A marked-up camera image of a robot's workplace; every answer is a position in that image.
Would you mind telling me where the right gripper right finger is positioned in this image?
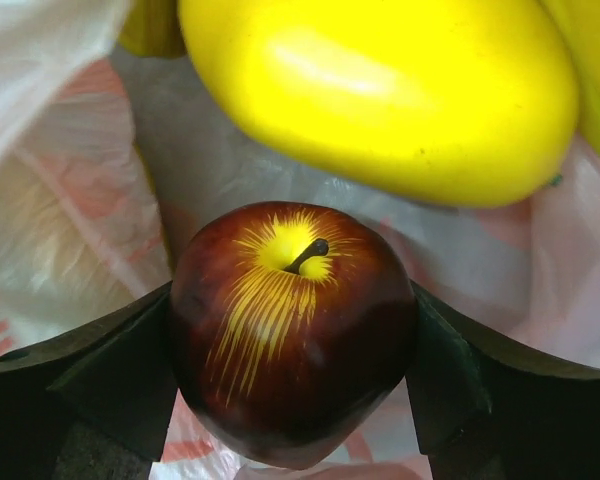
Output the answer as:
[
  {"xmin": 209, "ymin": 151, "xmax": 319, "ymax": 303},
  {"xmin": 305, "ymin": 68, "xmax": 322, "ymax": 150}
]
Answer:
[{"xmin": 406, "ymin": 285, "xmax": 600, "ymax": 479}]

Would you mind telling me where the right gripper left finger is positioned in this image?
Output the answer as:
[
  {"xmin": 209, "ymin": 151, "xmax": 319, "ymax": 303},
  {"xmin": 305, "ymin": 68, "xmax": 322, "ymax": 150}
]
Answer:
[{"xmin": 0, "ymin": 285, "xmax": 176, "ymax": 479}]

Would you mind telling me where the dark red apple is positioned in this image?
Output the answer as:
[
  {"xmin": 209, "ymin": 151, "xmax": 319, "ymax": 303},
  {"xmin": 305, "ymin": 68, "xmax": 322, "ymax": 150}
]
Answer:
[{"xmin": 167, "ymin": 201, "xmax": 418, "ymax": 470}]

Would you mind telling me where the pink plastic bag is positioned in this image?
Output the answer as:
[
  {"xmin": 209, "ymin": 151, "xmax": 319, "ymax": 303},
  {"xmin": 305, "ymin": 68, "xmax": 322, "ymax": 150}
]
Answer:
[{"xmin": 0, "ymin": 1, "xmax": 600, "ymax": 479}]

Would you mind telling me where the yellow mango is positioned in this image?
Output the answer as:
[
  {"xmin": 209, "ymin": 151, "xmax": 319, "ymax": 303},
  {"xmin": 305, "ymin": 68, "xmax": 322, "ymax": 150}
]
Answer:
[{"xmin": 178, "ymin": 0, "xmax": 579, "ymax": 207}]

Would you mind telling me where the yellow banana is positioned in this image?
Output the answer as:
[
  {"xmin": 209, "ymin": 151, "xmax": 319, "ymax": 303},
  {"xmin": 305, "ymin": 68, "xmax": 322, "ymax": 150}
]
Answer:
[{"xmin": 118, "ymin": 0, "xmax": 600, "ymax": 156}]

